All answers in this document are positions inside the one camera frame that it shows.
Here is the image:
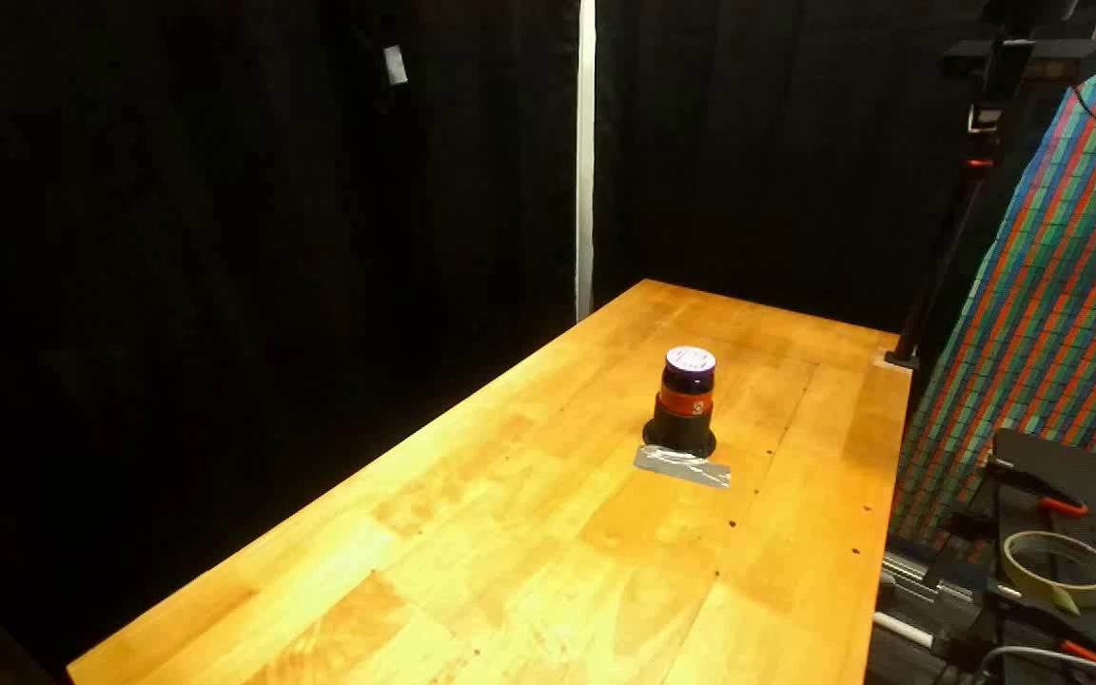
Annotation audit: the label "colourful patterned panel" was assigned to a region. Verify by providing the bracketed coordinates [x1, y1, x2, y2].
[889, 0, 1096, 548]

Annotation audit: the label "black camera on tripod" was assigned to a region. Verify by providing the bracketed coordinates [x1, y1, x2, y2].
[885, 35, 1096, 369]

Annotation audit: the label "orange black clamp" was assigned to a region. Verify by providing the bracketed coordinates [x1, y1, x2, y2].
[981, 460, 1088, 517]

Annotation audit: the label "white vertical pole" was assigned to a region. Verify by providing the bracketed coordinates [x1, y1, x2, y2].
[572, 0, 596, 319]

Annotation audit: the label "yellow tape roll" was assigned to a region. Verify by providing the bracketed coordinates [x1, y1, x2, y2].
[1002, 527, 1096, 616]

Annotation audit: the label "dark cup with white lid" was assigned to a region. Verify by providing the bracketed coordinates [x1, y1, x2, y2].
[655, 347, 716, 455]

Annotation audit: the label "black curtain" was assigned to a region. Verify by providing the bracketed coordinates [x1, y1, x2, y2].
[0, 0, 986, 659]

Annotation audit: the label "grey duct tape patch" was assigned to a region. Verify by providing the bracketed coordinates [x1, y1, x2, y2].
[636, 445, 731, 485]

